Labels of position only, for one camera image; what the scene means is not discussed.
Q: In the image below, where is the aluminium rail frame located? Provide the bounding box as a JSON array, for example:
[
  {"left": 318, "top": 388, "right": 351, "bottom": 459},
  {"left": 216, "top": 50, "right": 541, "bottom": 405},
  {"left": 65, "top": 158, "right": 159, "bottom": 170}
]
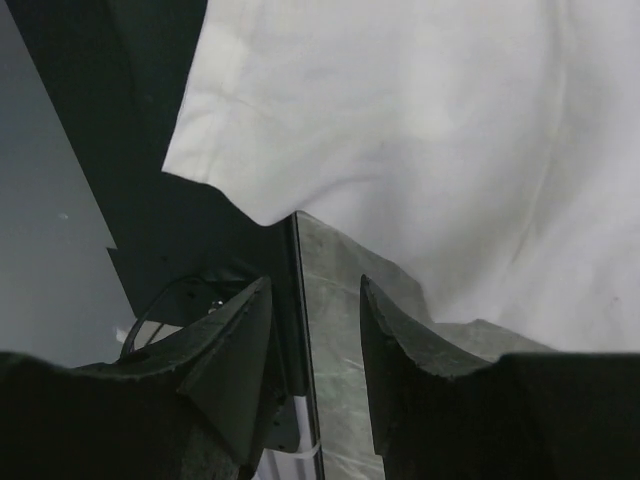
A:
[{"left": 254, "top": 396, "right": 324, "bottom": 480}]

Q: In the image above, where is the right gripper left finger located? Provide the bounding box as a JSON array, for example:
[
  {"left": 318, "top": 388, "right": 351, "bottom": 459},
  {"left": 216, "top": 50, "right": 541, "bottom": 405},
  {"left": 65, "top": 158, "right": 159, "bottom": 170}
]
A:
[{"left": 1, "top": 278, "right": 273, "bottom": 479}]

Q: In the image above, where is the white t shirt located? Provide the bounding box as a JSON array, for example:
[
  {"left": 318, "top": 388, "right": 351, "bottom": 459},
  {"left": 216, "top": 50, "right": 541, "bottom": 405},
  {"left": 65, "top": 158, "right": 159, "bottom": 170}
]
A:
[{"left": 163, "top": 1, "right": 639, "bottom": 351}]

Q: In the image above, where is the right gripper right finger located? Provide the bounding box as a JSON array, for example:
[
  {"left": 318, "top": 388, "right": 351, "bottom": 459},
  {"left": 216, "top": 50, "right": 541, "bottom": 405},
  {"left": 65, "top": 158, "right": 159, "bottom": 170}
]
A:
[{"left": 360, "top": 278, "right": 639, "bottom": 479}]

